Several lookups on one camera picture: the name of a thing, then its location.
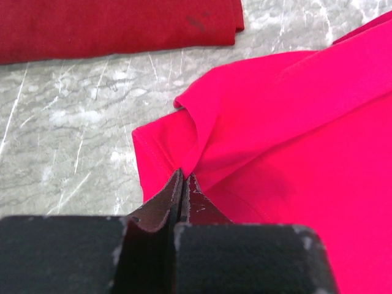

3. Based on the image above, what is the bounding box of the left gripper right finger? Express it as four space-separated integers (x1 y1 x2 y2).
180 174 233 225

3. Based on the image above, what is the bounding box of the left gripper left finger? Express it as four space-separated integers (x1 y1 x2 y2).
116 170 183 293

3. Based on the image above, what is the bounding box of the folded dark red t shirt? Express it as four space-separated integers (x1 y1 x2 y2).
1 1 244 64

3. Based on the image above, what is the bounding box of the pink t shirt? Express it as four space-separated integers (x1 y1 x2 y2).
132 13 391 293

